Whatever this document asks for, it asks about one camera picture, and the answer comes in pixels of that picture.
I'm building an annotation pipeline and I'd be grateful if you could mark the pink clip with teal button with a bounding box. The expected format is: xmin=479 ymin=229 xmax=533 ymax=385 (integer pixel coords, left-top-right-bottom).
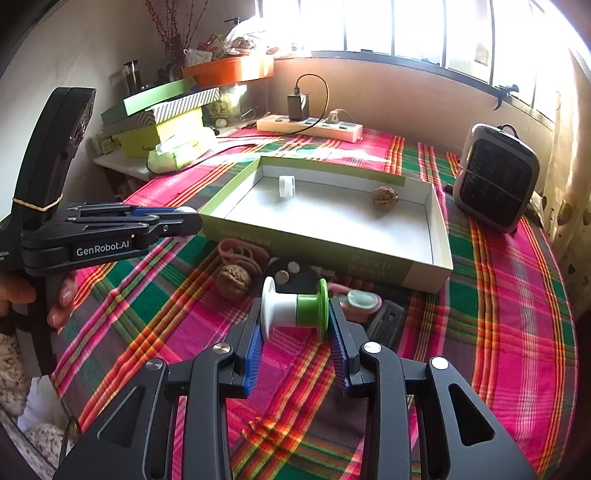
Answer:
xmin=328 ymin=282 xmax=383 ymax=324

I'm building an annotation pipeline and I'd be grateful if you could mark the brown walnut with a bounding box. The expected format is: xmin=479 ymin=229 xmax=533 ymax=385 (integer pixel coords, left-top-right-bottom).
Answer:
xmin=215 ymin=264 xmax=252 ymax=301
xmin=372 ymin=185 xmax=399 ymax=211

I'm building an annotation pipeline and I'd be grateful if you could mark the white round cap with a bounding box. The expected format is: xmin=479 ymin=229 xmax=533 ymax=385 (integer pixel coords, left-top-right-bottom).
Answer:
xmin=279 ymin=175 xmax=296 ymax=199

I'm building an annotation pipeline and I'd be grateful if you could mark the black oval disc with magnets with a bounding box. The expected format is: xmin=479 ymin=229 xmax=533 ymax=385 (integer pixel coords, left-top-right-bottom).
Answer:
xmin=263 ymin=257 xmax=320 ymax=294

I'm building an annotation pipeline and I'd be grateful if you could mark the green white spool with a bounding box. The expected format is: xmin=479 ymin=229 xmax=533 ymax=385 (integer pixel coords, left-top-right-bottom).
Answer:
xmin=259 ymin=277 xmax=329 ymax=342

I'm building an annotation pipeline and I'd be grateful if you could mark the person's left hand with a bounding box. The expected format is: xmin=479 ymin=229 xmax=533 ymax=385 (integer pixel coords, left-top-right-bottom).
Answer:
xmin=0 ymin=271 xmax=79 ymax=331

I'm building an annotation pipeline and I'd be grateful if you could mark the tissue pack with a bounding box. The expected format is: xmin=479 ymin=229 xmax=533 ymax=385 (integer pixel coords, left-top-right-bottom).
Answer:
xmin=146 ymin=127 xmax=217 ymax=175

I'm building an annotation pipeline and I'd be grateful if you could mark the yellow green box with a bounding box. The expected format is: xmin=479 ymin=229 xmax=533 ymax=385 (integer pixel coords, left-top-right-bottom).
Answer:
xmin=115 ymin=107 xmax=204 ymax=159

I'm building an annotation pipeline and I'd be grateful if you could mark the green striped gift box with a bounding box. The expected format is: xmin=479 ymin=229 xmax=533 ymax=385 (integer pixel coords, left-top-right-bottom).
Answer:
xmin=101 ymin=78 xmax=221 ymax=136

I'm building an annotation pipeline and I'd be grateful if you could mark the plaid bed sheet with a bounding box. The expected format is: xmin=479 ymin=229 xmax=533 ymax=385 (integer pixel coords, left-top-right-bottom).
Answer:
xmin=52 ymin=130 xmax=578 ymax=479

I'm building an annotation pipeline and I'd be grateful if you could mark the green white cardboard box tray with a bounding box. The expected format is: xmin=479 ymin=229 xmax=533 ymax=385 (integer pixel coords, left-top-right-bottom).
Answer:
xmin=199 ymin=156 xmax=454 ymax=293

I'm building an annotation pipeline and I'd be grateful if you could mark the orange tray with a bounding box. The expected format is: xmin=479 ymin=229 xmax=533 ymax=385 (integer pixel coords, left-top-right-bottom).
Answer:
xmin=182 ymin=55 xmax=274 ymax=89

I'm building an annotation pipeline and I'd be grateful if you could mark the black power adapter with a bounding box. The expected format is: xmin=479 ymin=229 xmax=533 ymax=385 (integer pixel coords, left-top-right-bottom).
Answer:
xmin=287 ymin=94 xmax=310 ymax=122

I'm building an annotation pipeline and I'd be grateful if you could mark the red twig bouquet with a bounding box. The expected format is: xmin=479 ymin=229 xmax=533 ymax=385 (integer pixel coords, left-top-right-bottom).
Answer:
xmin=144 ymin=0 xmax=209 ymax=64

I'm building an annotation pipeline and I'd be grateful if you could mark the white plug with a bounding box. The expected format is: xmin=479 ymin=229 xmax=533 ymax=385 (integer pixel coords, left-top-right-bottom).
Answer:
xmin=325 ymin=109 xmax=355 ymax=125

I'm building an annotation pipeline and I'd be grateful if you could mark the white power strip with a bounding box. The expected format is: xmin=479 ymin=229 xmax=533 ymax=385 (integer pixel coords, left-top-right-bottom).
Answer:
xmin=256 ymin=115 xmax=363 ymax=143

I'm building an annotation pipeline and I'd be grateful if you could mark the grey portable heater fan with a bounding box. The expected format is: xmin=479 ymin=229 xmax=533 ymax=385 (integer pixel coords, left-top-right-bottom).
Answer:
xmin=447 ymin=123 xmax=540 ymax=234

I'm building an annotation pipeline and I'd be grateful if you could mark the heart pattern curtain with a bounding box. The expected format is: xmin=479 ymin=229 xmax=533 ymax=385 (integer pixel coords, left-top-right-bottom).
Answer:
xmin=543 ymin=65 xmax=590 ymax=319

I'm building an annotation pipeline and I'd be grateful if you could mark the black window hook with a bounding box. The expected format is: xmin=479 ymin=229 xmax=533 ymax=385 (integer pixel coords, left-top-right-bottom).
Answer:
xmin=494 ymin=84 xmax=519 ymax=111

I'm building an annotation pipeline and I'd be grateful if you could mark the black charger cable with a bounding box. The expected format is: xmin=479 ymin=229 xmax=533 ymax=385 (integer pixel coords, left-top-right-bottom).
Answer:
xmin=147 ymin=72 xmax=332 ymax=175

